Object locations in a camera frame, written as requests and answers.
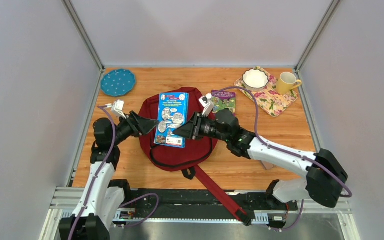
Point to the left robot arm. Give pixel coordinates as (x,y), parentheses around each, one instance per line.
(103,195)

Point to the floral rectangular tray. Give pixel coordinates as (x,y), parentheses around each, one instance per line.
(269,100)

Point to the blue polka dot plate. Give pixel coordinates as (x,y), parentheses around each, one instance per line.
(118,82)

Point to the white scalloped bowl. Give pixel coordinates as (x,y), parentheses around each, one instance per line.
(255,80)

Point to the yellow mug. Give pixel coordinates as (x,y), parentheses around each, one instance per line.
(287,82)

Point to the blue children's book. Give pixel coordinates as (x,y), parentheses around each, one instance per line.
(172,113)

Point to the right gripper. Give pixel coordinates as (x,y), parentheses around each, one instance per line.
(191,129)

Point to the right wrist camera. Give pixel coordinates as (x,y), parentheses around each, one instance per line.
(207,104)

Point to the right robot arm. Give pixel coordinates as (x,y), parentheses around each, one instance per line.
(322,177)

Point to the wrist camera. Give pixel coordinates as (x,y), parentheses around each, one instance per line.
(117,108)
(207,104)

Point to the red student backpack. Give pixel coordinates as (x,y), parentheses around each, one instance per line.
(171,152)

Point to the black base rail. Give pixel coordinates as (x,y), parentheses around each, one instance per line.
(200,206)

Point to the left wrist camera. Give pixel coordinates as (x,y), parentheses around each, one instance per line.
(117,108)

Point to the purple treehouse book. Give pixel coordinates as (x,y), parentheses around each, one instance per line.
(224,100)

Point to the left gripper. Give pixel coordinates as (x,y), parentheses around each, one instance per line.
(140,128)

